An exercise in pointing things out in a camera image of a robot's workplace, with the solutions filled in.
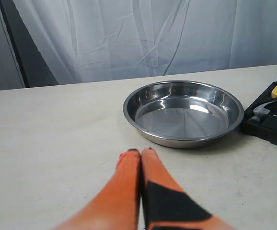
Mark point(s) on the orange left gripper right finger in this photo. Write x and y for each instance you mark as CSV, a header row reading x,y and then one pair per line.
x,y
166,206

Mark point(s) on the round stainless steel pan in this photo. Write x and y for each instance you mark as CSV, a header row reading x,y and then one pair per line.
x,y
183,114

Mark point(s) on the steel claw hammer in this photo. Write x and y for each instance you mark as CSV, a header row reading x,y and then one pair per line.
x,y
262,111

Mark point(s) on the white backdrop curtain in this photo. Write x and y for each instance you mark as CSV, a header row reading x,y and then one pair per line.
x,y
102,40

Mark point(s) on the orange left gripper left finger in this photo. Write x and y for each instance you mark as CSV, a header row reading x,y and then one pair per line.
x,y
116,206

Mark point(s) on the black plastic tool case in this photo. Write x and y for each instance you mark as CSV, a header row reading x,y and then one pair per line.
x,y
266,127

